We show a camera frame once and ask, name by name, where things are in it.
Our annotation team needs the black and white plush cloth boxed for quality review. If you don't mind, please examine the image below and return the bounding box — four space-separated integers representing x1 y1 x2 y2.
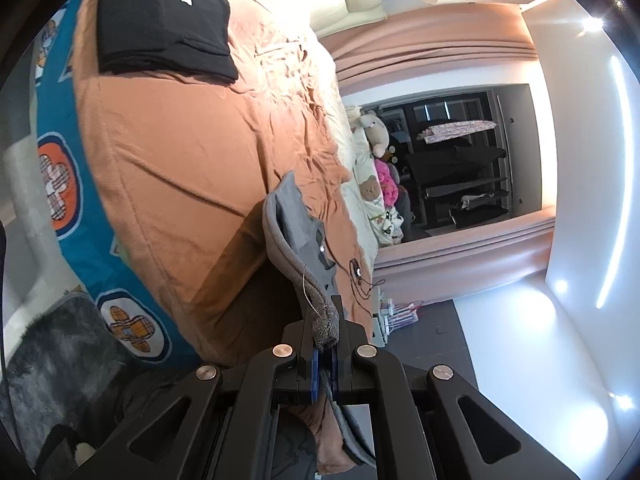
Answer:
377 207 413 247

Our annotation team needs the white nightstand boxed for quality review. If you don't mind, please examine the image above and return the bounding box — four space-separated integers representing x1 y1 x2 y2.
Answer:
372 305 393 348

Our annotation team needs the black coiled cable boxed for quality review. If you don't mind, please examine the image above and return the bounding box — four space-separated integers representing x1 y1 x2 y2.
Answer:
345 257 388 311

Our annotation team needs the beige plush toy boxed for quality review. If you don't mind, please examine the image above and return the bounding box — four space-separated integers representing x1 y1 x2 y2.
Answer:
350 110 393 158

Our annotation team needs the orange-brown blanket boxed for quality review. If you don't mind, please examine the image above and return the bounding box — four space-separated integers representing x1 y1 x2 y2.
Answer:
72 0 383 368

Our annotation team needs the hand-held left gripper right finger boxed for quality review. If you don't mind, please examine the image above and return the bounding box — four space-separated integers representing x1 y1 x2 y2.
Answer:
327 295 576 480

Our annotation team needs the floral hanging garment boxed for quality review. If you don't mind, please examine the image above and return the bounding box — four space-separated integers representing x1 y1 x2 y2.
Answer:
417 120 496 143

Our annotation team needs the pink plush toy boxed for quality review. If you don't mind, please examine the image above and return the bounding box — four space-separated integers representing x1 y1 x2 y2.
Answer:
376 160 401 206

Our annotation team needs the grey t-shirt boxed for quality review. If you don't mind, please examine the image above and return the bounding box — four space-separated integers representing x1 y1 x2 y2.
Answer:
262 170 378 468

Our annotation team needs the black hanging coat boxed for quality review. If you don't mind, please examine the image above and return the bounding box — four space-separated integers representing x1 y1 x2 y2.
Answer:
405 147 506 188

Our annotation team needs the pink curtain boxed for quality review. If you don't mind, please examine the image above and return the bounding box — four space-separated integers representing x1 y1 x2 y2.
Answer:
320 2 538 106
372 210 558 306

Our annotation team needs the grey fluffy rug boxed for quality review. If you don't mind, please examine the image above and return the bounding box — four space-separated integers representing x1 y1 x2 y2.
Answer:
0 295 146 471

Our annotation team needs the black folded garment white print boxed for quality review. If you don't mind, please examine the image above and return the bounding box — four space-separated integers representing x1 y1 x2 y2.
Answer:
95 0 240 82

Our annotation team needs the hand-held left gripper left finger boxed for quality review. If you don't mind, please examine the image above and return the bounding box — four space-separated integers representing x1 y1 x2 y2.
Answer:
70 322 322 480

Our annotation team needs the pink striped rack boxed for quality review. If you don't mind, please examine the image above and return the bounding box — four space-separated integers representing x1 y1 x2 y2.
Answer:
380 297 423 331

